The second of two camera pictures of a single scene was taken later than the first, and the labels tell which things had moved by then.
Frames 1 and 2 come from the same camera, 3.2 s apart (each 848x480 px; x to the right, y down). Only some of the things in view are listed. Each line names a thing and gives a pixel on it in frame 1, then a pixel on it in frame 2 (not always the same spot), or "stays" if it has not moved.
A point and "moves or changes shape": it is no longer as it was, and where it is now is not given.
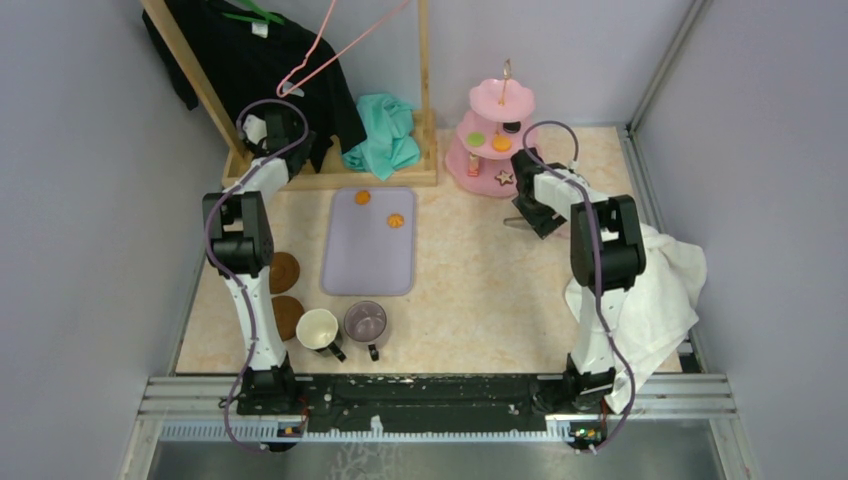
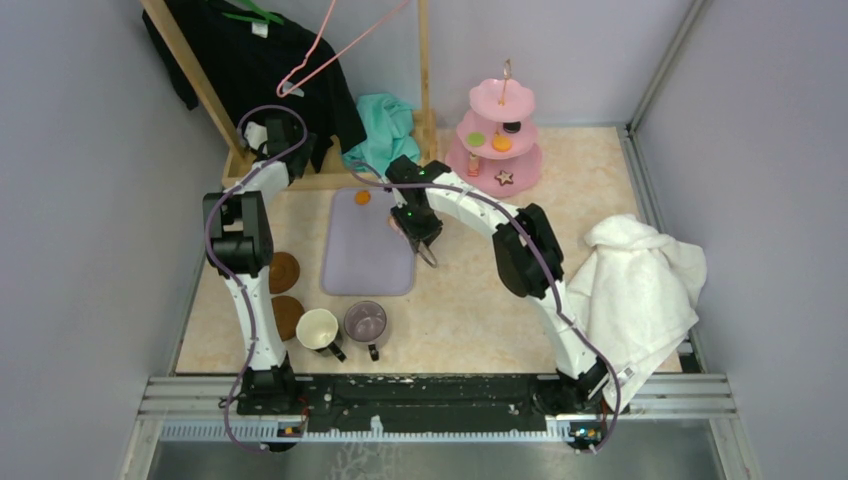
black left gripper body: (303, 151) stays
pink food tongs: (518, 222) moves or changes shape
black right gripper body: (539, 216) to (418, 225)
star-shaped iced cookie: (504, 178) stays
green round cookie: (475, 139) stays
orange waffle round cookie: (501, 143) stays
